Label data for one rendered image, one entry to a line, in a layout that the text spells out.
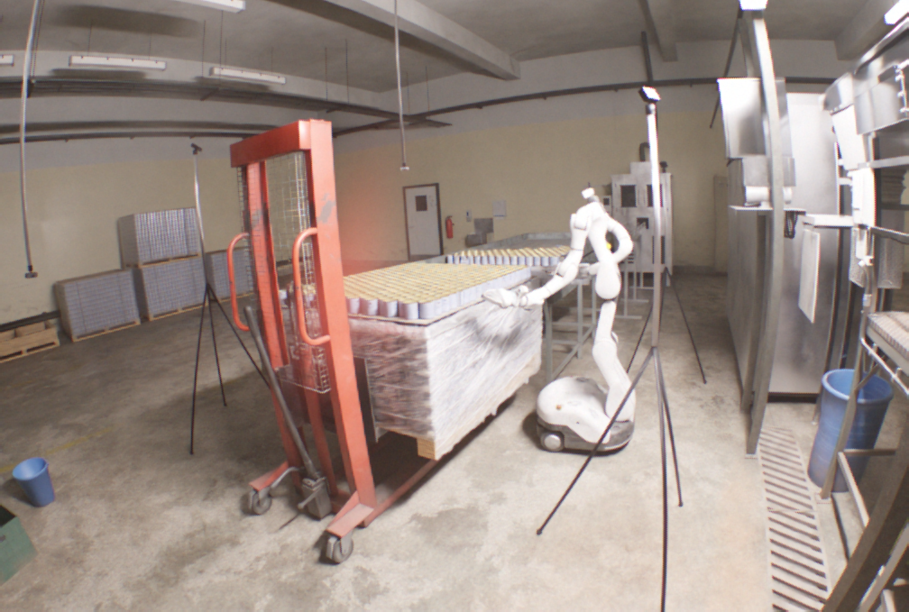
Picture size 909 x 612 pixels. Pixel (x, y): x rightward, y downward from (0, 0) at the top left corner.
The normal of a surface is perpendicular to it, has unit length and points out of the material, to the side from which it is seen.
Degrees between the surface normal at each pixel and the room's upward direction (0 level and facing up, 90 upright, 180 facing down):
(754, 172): 90
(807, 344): 90
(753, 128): 90
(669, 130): 90
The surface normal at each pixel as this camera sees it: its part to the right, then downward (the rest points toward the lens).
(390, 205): -0.51, 0.17
